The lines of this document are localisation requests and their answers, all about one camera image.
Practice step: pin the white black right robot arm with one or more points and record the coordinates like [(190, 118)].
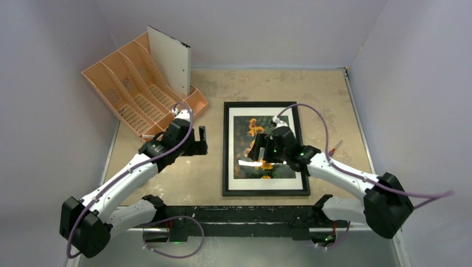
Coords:
[(379, 201)]

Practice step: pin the black sunflower photo frame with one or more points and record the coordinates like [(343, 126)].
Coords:
[(249, 165)]

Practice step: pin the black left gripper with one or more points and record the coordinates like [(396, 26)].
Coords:
[(197, 147)]

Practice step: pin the white binder board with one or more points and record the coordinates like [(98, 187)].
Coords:
[(173, 59)]

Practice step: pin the peach plastic file organizer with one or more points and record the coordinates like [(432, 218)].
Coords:
[(132, 87)]

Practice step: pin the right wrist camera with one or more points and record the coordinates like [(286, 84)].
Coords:
[(277, 122)]

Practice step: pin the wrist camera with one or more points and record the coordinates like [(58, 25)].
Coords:
[(277, 122), (183, 115)]

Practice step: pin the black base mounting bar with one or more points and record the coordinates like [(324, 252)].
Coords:
[(293, 222)]

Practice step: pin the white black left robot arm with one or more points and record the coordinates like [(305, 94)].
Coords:
[(89, 223)]

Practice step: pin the aluminium rail frame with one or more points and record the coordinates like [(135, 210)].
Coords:
[(89, 223)]

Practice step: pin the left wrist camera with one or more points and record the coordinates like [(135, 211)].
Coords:
[(183, 115)]

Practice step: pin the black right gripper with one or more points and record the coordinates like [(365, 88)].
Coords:
[(265, 155)]

